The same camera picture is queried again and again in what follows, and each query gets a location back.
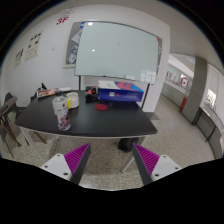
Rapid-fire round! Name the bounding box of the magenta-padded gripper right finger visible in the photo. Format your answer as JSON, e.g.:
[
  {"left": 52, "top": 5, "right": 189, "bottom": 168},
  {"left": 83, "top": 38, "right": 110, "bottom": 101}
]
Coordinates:
[{"left": 131, "top": 142, "right": 184, "bottom": 187}]

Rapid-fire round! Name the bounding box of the blue cardboard box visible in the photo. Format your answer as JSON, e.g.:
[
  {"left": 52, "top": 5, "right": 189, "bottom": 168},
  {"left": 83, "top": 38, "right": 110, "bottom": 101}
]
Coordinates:
[{"left": 97, "top": 80, "right": 145, "bottom": 103}]

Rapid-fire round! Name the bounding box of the whiteboard on stand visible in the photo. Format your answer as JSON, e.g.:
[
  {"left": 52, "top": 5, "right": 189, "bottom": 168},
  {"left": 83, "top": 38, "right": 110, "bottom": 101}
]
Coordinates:
[{"left": 74, "top": 20, "right": 164, "bottom": 111}]

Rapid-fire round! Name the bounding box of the wooden chair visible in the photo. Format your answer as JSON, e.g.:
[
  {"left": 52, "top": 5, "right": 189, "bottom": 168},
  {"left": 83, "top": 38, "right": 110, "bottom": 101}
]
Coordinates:
[{"left": 0, "top": 92, "right": 30, "bottom": 158}]

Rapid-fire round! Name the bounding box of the white mug with yellow handle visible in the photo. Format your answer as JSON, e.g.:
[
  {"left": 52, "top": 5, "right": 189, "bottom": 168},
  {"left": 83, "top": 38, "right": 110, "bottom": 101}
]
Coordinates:
[{"left": 65, "top": 91, "right": 81, "bottom": 110}]

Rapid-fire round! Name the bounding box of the red and white wall sign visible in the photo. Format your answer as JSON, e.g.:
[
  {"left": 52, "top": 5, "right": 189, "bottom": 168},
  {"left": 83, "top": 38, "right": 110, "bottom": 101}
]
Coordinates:
[{"left": 179, "top": 76, "right": 190, "bottom": 89}]

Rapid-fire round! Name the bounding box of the black and red device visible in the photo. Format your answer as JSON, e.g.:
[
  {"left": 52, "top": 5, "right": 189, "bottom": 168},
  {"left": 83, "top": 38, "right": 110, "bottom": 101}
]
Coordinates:
[{"left": 84, "top": 85, "right": 100, "bottom": 104}]

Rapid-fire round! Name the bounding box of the red cabinet in hallway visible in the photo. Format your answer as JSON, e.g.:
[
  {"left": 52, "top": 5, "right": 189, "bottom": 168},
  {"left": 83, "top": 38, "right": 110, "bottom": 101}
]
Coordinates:
[{"left": 179, "top": 97, "right": 188, "bottom": 111}]

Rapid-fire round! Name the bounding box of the small white wall poster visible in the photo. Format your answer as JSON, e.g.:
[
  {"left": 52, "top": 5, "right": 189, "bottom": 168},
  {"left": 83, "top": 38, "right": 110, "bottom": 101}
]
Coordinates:
[{"left": 13, "top": 48, "right": 26, "bottom": 69}]

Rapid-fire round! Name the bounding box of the colourful flat book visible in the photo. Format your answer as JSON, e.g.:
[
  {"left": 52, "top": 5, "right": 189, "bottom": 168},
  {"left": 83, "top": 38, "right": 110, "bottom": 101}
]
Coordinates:
[{"left": 36, "top": 87, "right": 60, "bottom": 99}]

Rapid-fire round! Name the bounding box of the black bag under table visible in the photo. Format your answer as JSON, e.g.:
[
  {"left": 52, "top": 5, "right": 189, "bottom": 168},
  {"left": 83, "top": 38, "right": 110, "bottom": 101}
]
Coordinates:
[{"left": 117, "top": 136, "right": 140, "bottom": 154}]

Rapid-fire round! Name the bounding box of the large white wall poster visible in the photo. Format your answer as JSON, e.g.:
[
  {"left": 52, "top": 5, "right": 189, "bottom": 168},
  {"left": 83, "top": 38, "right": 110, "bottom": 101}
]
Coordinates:
[{"left": 24, "top": 30, "right": 45, "bottom": 62}]

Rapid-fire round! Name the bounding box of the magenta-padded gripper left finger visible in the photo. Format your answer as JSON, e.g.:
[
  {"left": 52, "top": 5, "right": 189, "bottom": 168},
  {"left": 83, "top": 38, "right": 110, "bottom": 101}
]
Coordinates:
[{"left": 40, "top": 142, "right": 92, "bottom": 186}]

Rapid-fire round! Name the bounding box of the clear bottle with printed label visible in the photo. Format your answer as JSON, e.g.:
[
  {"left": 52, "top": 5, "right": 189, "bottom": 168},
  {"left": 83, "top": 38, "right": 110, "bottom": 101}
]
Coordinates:
[{"left": 51, "top": 91, "right": 72, "bottom": 132}]

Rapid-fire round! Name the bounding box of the wall notice board with papers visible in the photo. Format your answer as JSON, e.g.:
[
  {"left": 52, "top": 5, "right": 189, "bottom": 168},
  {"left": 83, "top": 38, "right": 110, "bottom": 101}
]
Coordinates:
[{"left": 63, "top": 21, "right": 84, "bottom": 70}]

